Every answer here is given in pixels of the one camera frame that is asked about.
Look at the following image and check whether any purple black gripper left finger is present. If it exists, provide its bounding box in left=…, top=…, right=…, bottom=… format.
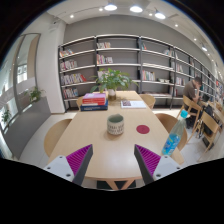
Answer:
left=43, top=143, right=94, bottom=187

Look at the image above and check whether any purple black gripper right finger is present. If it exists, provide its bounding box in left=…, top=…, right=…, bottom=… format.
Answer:
left=133, top=144, right=182, bottom=186

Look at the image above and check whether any clear plastic water bottle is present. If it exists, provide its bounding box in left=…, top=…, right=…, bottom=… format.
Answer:
left=162, top=110, right=188, bottom=156

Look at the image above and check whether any red round coaster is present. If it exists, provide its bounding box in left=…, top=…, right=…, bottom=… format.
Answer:
left=136, top=125, right=150, bottom=134

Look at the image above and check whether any wooden chair left near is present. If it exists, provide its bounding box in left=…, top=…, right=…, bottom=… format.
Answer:
left=44, top=119, right=71, bottom=156

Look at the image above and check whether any wooden chair right near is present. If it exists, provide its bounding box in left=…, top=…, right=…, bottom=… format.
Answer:
left=156, top=113, right=187, bottom=150

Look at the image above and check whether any patterned ceramic mug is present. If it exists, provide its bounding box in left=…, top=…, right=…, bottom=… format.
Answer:
left=107, top=114, right=124, bottom=135

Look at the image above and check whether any wooden chair left far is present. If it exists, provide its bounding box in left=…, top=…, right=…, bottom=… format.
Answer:
left=76, top=96, right=83, bottom=109

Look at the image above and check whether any stack of books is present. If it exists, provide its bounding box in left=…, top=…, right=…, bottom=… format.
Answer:
left=80, top=93, right=108, bottom=111

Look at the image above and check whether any open magazine on table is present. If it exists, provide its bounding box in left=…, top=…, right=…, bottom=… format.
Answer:
left=121, top=100, right=146, bottom=109

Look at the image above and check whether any wooden chair behind person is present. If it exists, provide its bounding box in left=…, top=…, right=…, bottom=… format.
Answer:
left=179, top=96, right=201, bottom=127

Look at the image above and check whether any potted plant by window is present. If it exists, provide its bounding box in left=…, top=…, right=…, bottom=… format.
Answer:
left=24, top=87, right=44, bottom=103

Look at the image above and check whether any green potted plant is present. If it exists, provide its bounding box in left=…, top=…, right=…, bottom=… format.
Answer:
left=90, top=68, right=136, bottom=100

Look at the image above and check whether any seated person in background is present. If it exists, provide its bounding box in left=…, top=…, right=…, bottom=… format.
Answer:
left=182, top=76, right=204, bottom=114

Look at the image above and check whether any large grey bookshelf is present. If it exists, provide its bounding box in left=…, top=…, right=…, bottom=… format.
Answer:
left=58, top=34, right=224, bottom=110

